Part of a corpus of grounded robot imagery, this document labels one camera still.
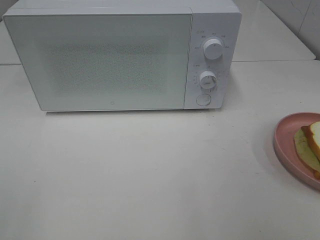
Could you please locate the round door release button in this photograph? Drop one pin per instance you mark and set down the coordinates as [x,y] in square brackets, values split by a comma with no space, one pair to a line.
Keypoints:
[203,99]

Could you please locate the white microwave door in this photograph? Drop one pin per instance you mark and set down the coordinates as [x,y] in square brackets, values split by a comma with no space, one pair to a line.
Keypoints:
[104,62]

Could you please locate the pink round plate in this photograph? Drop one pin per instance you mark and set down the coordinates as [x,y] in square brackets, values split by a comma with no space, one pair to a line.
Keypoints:
[285,149]

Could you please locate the white bread sandwich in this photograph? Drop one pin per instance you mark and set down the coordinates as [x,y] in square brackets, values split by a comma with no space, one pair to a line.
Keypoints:
[307,145]

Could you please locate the upper white power knob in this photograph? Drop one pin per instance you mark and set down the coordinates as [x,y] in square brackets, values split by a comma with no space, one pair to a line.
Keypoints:
[213,48]

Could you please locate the white microwave oven body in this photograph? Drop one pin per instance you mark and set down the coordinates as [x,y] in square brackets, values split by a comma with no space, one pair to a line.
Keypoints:
[209,18]

